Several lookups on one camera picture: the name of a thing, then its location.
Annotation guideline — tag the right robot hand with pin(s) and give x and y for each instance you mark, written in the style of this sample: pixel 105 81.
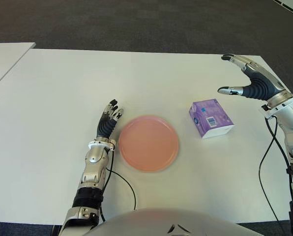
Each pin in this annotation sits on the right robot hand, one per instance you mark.
pixel 259 88

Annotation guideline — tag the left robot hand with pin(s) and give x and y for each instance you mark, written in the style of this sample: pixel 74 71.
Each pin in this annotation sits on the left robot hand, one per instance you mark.
pixel 106 126

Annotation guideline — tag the purple tissue paper pack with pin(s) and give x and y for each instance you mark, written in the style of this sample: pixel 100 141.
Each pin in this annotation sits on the purple tissue paper pack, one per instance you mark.
pixel 211 118

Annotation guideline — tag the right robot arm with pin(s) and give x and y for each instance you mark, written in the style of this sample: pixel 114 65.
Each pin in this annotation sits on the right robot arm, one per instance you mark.
pixel 292 127

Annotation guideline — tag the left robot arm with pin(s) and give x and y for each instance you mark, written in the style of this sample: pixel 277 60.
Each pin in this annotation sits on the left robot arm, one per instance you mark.
pixel 92 177

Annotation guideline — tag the pink round plate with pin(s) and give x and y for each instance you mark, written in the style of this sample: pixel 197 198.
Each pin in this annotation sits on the pink round plate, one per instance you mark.
pixel 149 143

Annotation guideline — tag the white panel with black slots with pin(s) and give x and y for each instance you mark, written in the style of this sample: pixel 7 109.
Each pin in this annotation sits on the white panel with black slots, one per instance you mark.
pixel 292 6

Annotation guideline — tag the silver robot torso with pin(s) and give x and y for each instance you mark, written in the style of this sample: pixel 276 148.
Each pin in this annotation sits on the silver robot torso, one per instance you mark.
pixel 171 222

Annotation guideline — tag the white neighbouring table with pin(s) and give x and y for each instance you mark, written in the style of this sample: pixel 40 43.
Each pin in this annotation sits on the white neighbouring table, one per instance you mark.
pixel 4 61

